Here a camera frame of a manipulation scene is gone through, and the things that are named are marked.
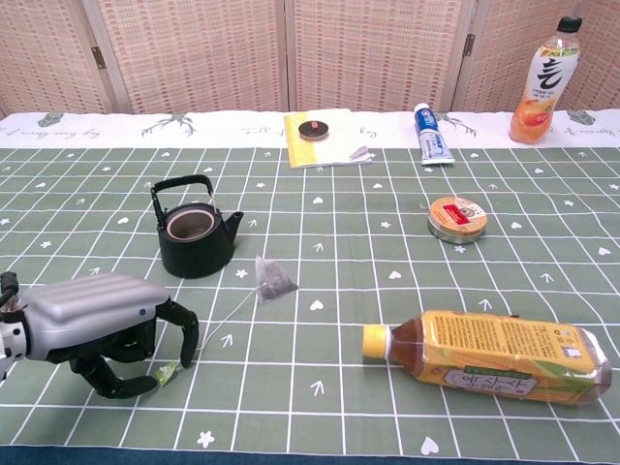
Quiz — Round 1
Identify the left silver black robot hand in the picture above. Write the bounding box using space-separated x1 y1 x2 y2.
18 271 200 400

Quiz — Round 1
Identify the pyramid tea bag with string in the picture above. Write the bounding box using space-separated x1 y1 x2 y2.
153 255 300 388

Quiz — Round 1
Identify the black cast iron teapot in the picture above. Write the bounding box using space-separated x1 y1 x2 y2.
150 174 245 280

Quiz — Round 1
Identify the black teapot lid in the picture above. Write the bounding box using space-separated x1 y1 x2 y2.
297 120 330 141

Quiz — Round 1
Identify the tea bottle yellow label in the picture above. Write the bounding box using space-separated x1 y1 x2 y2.
362 309 613 406

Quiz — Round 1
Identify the green grid tablecloth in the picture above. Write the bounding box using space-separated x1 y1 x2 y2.
0 108 620 460

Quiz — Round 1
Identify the woven folding screen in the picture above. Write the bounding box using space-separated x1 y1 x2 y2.
0 0 620 117

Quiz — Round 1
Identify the yellow white notebook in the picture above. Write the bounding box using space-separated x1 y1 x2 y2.
283 108 375 170

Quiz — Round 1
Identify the round tin red label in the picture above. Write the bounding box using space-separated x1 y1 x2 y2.
426 196 489 244

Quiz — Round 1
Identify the blue white toothpaste tube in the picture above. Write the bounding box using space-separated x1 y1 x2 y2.
414 102 456 167

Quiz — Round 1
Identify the orange drink bottle black cap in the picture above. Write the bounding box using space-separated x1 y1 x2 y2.
509 15 583 145

